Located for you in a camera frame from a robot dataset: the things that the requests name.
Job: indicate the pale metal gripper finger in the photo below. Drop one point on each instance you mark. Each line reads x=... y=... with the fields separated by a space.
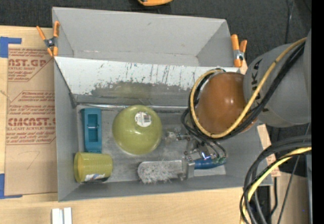
x=188 y=170
x=177 y=136

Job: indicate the green bowl with sticker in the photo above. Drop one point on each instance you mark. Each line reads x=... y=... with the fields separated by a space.
x=131 y=134

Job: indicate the yellow plastic cup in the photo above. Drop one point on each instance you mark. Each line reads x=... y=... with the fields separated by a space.
x=93 y=166

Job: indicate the teal rectangular plastic box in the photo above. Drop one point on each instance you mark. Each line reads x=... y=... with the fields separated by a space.
x=87 y=139

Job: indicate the grey metal bin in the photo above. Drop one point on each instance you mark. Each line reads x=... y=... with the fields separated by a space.
x=152 y=41

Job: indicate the brown cardboard board, red print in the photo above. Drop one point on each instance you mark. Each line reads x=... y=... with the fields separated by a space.
x=30 y=162

